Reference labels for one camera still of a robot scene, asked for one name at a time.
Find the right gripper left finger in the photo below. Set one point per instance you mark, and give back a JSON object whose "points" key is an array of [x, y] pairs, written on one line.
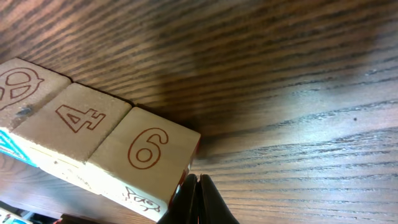
{"points": [[184, 209]]}

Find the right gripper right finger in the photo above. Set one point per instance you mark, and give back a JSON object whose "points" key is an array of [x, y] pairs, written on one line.
{"points": [[212, 209]]}

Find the tan yellow letter block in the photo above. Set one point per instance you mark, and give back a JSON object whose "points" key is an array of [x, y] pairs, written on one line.
{"points": [[63, 134]]}

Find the blue picture block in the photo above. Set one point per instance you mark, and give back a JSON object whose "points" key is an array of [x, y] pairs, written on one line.
{"points": [[25, 89]]}

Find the white drawing block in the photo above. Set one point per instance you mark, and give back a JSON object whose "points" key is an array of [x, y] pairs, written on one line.
{"points": [[142, 162]]}

